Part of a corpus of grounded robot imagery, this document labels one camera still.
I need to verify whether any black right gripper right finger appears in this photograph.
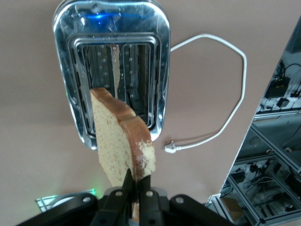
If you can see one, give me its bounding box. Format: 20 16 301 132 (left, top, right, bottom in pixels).
138 175 236 226

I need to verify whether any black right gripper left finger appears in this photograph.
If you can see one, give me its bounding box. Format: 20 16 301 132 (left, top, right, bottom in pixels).
16 168 133 226

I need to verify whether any bread slice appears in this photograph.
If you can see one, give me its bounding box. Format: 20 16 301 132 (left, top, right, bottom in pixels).
90 87 157 223

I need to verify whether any cream and chrome toaster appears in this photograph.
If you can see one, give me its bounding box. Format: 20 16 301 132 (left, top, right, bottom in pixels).
52 0 171 151

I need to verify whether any brown cardboard box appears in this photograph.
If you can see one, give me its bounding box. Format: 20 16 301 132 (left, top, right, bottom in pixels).
222 197 243 221

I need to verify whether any brown table cover sheet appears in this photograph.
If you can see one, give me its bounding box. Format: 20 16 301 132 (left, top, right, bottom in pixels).
0 0 301 226

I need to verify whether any white toaster power cord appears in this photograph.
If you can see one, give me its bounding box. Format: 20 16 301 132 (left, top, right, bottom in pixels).
164 33 248 154

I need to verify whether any aluminium extrusion frame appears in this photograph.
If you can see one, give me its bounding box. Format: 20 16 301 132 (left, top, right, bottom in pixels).
204 14 301 226

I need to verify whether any black network switch box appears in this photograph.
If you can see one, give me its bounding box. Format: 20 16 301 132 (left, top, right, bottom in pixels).
265 77 292 100

